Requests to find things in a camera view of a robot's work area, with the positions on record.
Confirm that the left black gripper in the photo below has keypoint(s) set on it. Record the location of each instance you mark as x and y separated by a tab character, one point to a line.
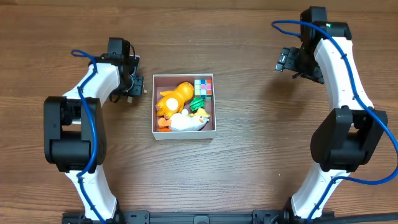
135	86

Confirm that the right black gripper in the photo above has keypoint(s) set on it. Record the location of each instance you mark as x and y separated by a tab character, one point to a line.
286	61

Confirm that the orange plastic cat figure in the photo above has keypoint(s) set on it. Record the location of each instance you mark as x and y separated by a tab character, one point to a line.
173	101

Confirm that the white plush duck orange feet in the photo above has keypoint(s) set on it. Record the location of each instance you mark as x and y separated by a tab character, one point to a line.
184	121

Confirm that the green round plastic toy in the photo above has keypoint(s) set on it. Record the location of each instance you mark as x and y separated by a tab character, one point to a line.
196	104

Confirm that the colourful puzzle cube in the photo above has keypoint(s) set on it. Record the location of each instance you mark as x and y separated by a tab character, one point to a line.
203	89

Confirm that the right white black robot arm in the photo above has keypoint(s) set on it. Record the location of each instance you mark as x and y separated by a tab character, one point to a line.
348	136

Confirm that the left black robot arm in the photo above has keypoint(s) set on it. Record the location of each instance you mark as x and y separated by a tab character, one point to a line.
74	136

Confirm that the white cardboard box pink interior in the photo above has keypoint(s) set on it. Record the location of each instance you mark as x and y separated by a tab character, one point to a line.
170	82

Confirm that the black mounting rail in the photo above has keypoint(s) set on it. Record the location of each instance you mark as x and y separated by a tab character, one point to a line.
254	217

